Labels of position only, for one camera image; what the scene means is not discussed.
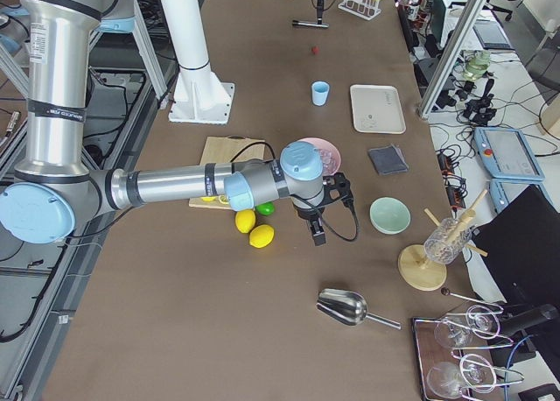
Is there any blue teach pendant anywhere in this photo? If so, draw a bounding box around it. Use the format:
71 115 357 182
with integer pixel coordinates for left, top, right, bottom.
473 127 545 182
489 179 548 214

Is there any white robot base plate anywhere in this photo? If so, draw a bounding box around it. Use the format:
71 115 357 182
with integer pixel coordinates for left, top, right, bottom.
169 68 235 125

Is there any light blue plastic cup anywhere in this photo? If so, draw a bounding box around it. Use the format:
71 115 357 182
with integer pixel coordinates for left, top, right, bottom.
311 81 330 106

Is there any white wire cup rack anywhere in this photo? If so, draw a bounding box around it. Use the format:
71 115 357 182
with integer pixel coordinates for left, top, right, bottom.
337 0 387 22

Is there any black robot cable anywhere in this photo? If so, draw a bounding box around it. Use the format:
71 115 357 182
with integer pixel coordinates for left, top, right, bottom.
227 141 361 243

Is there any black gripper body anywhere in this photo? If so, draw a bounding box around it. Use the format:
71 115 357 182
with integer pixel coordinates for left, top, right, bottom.
291 197 325 222

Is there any pile of clear ice cubes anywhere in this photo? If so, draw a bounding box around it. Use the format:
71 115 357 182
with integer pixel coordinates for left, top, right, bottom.
319 148 340 176

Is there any folded grey cloth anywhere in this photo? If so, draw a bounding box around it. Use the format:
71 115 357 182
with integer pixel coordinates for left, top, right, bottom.
367 144 409 175

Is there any mint green bowl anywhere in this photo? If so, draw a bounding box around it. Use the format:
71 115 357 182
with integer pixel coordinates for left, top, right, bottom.
369 197 411 235

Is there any cream rabbit serving tray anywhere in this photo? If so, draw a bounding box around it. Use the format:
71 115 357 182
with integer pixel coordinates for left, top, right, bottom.
349 84 406 135

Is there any wine glass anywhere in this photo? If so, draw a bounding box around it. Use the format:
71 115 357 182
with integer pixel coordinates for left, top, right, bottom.
434 305 501 348
427 354 497 400

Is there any wooden cup tree stand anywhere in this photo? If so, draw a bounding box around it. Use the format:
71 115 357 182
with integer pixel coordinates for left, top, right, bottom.
398 189 487 291

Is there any wine glass lower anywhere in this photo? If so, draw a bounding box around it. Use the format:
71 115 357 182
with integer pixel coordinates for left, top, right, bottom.
427 354 497 400

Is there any whole yellow lemon upper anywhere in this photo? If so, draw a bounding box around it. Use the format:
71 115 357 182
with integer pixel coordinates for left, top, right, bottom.
249 224 275 249

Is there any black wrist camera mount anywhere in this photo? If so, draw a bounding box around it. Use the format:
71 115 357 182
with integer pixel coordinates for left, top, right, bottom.
321 172 354 209

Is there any textured drinking glass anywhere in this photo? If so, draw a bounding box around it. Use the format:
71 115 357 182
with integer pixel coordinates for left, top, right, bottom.
423 218 472 265

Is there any steel muddler black tip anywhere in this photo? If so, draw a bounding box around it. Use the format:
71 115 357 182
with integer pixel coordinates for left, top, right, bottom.
291 19 329 29

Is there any bamboo cutting board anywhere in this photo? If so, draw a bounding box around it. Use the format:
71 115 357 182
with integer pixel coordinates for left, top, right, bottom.
189 137 266 211

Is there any wine glass upper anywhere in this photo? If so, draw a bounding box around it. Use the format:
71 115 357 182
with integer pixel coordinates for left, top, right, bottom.
434 305 501 348

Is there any whole yellow lemon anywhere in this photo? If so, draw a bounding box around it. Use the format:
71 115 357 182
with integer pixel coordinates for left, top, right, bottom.
249 224 275 249
234 209 256 234

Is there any steel ice scoop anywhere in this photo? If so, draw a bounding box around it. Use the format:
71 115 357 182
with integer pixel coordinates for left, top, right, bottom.
316 288 402 330

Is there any aluminium frame post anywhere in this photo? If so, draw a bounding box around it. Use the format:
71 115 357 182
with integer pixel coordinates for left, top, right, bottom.
417 0 487 121

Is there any green lime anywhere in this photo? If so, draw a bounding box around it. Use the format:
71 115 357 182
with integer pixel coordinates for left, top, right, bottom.
255 201 276 216

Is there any pink bowl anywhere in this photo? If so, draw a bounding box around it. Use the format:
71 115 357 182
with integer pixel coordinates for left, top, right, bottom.
301 137 341 176

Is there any whole yellow lemon lower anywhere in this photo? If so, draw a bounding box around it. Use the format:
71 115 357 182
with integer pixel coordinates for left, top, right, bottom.
234 209 256 234

